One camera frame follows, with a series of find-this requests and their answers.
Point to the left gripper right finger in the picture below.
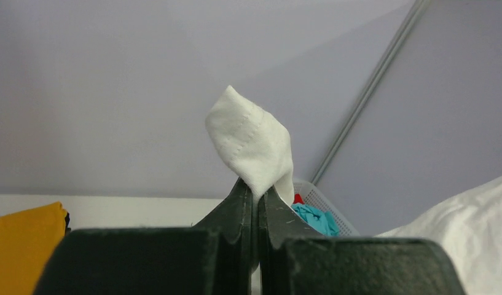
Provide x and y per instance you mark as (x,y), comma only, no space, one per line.
(296,259)

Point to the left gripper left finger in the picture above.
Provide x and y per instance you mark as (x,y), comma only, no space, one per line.
(212,257)

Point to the white t shirt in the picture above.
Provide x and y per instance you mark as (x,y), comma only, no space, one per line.
(257,148)

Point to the cyan t shirt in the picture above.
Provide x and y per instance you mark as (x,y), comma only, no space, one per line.
(322,221)

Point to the red t shirt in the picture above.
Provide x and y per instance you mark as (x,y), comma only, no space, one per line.
(298,199)

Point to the white plastic basket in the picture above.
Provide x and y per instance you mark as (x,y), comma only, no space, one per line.
(313,197)

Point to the folded orange t shirt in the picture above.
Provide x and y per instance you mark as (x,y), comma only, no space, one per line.
(27,241)

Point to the right corner metal post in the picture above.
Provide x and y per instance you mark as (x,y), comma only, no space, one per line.
(398,40)

